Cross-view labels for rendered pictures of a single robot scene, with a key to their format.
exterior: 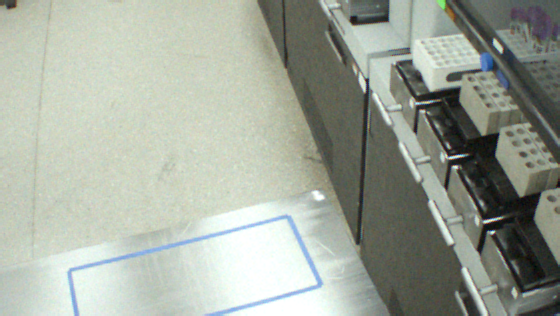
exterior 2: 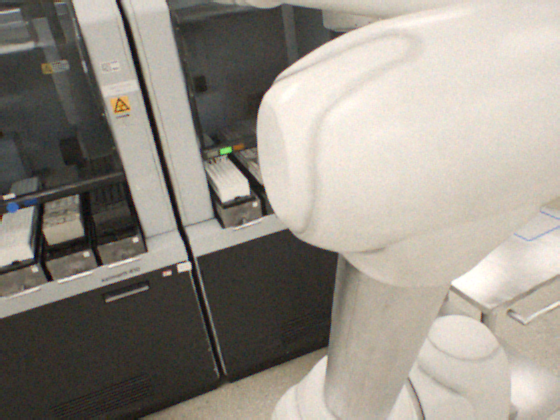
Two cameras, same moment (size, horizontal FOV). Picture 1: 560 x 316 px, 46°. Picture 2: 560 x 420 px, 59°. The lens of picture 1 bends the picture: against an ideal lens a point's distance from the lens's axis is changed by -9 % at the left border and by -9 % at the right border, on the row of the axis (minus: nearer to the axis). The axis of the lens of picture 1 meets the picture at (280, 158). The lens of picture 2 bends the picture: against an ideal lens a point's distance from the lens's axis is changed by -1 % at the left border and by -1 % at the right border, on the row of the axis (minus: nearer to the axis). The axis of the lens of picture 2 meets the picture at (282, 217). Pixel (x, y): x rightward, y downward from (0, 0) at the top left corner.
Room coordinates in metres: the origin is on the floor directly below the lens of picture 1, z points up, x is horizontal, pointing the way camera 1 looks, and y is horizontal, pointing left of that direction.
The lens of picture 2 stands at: (1.11, 1.24, 1.53)
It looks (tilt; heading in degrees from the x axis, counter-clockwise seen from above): 28 degrees down; 264
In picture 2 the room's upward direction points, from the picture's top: 9 degrees counter-clockwise
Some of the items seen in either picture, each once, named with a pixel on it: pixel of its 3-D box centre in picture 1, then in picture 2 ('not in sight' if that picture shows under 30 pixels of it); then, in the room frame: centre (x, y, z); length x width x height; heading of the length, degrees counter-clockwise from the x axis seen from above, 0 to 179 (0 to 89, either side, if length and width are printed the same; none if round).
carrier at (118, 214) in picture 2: not in sight; (112, 217); (1.48, -0.24, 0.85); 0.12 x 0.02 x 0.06; 11
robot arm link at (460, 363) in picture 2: not in sight; (454, 381); (0.80, 0.70, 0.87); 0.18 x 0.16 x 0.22; 4
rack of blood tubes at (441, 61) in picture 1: (488, 58); (224, 178); (1.11, -0.42, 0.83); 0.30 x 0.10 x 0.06; 101
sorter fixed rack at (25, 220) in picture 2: not in sight; (18, 235); (1.80, -0.28, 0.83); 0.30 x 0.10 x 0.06; 101
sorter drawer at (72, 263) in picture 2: not in sight; (71, 219); (1.68, -0.45, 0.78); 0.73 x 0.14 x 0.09; 101
